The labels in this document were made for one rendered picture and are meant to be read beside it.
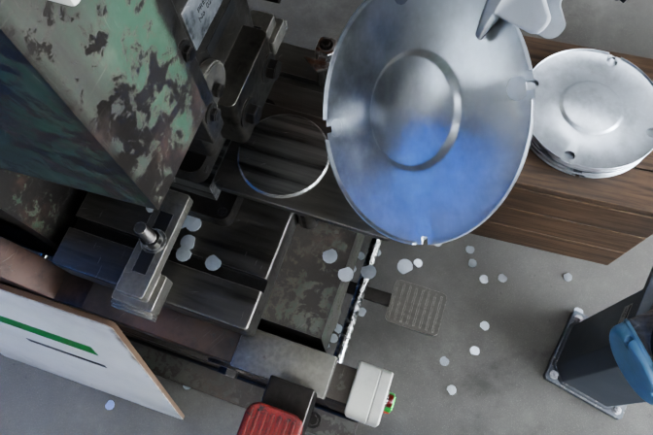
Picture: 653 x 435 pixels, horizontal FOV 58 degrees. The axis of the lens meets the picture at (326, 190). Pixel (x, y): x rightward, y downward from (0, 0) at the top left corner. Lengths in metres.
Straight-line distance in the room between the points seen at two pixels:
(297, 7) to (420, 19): 1.32
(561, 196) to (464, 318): 0.41
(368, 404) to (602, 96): 0.83
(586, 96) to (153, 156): 1.06
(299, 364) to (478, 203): 0.38
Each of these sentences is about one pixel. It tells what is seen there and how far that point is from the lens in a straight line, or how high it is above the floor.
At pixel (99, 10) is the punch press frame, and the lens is 0.35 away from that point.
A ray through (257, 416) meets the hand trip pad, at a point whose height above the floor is 0.76.
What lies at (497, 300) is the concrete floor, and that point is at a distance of 1.56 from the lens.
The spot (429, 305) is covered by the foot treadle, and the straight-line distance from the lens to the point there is 1.36.
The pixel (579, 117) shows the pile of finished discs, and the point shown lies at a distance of 1.33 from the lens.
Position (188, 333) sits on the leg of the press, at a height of 0.62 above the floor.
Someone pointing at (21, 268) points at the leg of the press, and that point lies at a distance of 0.98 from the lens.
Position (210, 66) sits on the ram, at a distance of 0.58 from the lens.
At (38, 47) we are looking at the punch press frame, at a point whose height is 1.26.
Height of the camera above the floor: 1.48
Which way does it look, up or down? 67 degrees down
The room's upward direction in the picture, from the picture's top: 7 degrees counter-clockwise
